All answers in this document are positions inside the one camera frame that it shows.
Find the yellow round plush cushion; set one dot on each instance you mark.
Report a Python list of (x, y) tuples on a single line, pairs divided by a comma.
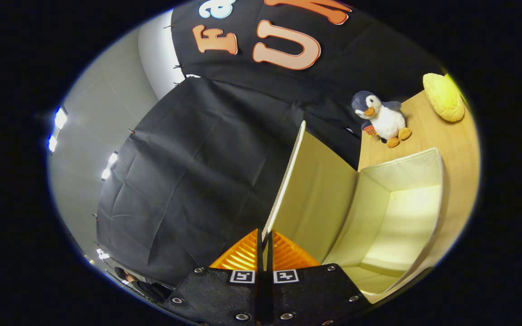
[(444, 97)]

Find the brown fabric storage box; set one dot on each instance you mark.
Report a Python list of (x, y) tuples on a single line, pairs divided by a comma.
[(315, 194)]

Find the penguin plush toy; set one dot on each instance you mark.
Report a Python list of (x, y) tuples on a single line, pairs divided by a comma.
[(389, 121)]

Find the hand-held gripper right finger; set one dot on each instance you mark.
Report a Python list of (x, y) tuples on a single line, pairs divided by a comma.
[(311, 292)]

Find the ceiling light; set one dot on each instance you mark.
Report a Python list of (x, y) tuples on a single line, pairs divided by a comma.
[(59, 120), (109, 165)]

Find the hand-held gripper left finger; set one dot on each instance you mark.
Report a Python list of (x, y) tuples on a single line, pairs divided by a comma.
[(224, 294)]

